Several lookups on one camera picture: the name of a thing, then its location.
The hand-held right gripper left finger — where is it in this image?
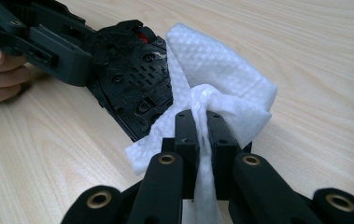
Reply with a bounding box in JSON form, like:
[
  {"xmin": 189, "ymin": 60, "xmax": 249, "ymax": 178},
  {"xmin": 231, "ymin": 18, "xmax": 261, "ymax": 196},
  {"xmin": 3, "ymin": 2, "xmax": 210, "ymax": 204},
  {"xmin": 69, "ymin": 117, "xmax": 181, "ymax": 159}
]
[{"xmin": 162, "ymin": 109, "xmax": 201, "ymax": 200}]

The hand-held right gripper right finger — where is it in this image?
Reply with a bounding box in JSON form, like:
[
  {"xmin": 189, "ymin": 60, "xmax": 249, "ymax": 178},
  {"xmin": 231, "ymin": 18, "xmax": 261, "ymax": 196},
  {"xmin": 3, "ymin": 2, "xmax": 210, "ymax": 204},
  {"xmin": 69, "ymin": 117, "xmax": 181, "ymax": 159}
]
[{"xmin": 206, "ymin": 110, "xmax": 253, "ymax": 200}]

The blue toy car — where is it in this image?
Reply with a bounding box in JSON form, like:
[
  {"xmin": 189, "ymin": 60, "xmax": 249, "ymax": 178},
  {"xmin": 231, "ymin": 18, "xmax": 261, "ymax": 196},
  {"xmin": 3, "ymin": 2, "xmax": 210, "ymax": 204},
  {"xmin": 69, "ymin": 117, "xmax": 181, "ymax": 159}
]
[{"xmin": 85, "ymin": 19, "xmax": 175, "ymax": 143}]

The white wet wipe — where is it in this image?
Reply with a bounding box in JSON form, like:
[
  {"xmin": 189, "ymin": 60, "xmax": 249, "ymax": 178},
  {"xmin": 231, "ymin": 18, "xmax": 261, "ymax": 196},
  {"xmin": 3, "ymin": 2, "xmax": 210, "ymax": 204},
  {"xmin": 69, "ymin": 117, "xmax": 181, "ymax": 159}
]
[{"xmin": 124, "ymin": 21, "xmax": 278, "ymax": 224}]

